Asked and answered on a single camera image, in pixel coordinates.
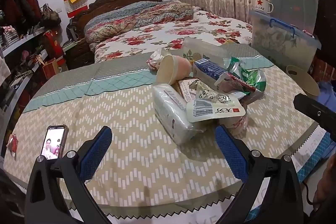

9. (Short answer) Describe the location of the white barcode food packet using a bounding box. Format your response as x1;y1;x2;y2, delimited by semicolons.
186;94;247;124

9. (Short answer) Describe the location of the beige plastic bin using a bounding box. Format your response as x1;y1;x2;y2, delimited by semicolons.
286;65;321;97

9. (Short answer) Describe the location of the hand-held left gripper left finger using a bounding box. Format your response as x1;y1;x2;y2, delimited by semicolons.
25;126;113;224

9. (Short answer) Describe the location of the red brick pattern box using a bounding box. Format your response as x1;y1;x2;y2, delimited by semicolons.
312;57;336;83

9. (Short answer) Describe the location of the blue milk carton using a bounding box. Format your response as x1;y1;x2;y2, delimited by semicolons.
193;58;229;86

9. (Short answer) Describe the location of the brown paper bag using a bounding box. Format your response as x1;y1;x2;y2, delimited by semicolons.
39;57;60;81

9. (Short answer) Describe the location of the crumpled paper napkin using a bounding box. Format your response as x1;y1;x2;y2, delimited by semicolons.
146;47;172;71

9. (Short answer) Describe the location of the grey shelf unit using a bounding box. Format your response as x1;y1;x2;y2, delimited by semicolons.
0;0;65;159

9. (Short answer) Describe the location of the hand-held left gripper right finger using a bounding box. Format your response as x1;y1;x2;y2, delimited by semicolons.
215;124;305;224

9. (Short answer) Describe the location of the green crumpled packet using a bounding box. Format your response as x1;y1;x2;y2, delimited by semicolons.
215;56;267;99

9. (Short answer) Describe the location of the floral quilt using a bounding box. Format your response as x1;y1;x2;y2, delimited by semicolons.
84;0;195;44

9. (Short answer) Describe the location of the dark wooden cabinet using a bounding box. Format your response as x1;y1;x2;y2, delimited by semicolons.
314;0;336;60

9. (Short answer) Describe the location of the clear storage box teal lid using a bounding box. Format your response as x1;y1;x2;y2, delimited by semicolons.
262;0;321;36

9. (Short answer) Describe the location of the black cable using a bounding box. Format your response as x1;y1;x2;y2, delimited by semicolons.
301;179;317;206

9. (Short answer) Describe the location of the blue cloth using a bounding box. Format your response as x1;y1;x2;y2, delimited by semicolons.
318;81;336;102

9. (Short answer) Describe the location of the clear plastic bottle green label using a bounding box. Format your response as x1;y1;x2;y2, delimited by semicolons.
182;37;226;60

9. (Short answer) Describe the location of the white tissue packet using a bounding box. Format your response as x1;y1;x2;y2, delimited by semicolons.
153;84;206;146

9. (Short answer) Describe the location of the dark handbag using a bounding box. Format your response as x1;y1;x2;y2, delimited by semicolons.
39;4;62;28

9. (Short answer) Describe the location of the person's right forearm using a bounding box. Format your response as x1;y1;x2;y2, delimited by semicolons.
313;158;336;224

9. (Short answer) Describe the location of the floral bedsheet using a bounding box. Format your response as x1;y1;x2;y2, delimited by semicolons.
94;10;254;65

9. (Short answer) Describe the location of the chevron patterned tablecloth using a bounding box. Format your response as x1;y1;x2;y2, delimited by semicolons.
3;43;328;207

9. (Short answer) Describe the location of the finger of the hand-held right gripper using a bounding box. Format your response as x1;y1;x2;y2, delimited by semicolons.
293;93;336;141

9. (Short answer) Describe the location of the pink paper cup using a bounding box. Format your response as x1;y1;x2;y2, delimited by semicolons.
156;55;192;85

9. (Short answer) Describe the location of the smartphone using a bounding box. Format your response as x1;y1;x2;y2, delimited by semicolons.
40;125;69;161

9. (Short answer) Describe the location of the small red wrapper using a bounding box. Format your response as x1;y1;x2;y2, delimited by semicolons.
6;133;19;159

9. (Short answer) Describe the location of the red gift bag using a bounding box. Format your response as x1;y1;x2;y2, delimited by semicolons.
43;30;65;66

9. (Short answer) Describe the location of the brown printed box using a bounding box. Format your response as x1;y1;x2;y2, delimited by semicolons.
175;77;208;104

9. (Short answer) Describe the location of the white enamel mug red star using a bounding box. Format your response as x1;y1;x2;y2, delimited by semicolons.
255;0;274;14

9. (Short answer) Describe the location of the dark wooden nightstand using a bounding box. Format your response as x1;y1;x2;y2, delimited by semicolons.
62;37;95;71

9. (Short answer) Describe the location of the clear storage box blue lid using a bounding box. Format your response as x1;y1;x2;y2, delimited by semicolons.
249;11;322;73

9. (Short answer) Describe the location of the crumpled white wrapper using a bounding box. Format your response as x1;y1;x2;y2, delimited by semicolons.
195;81;224;104

